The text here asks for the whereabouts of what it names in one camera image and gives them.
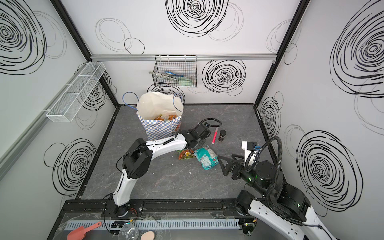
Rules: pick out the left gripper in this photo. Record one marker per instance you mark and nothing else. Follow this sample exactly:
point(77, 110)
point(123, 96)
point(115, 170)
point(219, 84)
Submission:
point(199, 133)

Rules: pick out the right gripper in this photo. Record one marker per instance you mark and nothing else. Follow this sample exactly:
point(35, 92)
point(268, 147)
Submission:
point(234, 168)

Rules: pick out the green red snack bag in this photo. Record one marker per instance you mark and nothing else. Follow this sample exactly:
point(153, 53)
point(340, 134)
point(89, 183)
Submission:
point(186, 154)

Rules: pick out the teal mint snack bag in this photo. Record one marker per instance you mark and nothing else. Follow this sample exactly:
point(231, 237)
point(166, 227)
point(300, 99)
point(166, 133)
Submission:
point(207, 157)

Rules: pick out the blue checkered paper bag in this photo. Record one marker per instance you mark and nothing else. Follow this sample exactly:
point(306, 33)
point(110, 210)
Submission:
point(150, 105)

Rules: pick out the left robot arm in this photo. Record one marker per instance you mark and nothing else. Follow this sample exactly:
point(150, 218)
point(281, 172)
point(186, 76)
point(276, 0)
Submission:
point(137, 159)

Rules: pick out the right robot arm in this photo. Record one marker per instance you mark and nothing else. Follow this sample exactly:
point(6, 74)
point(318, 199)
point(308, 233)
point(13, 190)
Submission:
point(283, 207)

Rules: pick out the orange snack in bag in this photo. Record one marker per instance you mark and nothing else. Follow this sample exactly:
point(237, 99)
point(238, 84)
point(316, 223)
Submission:
point(162, 117)

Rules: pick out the pink marker pen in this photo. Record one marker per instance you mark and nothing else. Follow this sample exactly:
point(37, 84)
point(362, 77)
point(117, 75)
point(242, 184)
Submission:
point(215, 135)

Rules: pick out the small dark spice bottle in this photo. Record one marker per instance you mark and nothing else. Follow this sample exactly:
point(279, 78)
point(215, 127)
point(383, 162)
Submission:
point(222, 135)

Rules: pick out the tongs in basket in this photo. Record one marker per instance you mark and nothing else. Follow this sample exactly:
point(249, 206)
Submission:
point(169, 76)

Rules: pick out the beige round sponge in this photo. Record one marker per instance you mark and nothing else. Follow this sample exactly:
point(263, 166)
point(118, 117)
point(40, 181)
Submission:
point(149, 235)

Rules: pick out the clear glass bowl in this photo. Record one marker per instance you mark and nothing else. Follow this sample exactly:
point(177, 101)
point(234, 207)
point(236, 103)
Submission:
point(128, 232)

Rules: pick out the red plastic scoop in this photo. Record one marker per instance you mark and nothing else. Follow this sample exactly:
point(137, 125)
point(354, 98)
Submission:
point(80, 233)

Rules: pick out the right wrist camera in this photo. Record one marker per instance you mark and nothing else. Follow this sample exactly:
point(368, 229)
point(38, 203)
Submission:
point(248, 148)

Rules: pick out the grey slotted cable duct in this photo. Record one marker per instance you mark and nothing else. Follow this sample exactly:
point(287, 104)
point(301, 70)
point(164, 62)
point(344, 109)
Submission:
point(194, 224)

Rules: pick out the black wire wall basket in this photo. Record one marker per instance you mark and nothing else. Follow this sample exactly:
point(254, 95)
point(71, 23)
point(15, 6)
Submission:
point(179, 64)

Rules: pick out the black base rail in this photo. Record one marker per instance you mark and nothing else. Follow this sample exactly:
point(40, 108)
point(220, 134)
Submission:
point(139, 208)

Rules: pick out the clear wall shelf tray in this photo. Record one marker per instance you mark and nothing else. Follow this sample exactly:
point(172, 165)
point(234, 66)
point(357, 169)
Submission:
point(83, 91)

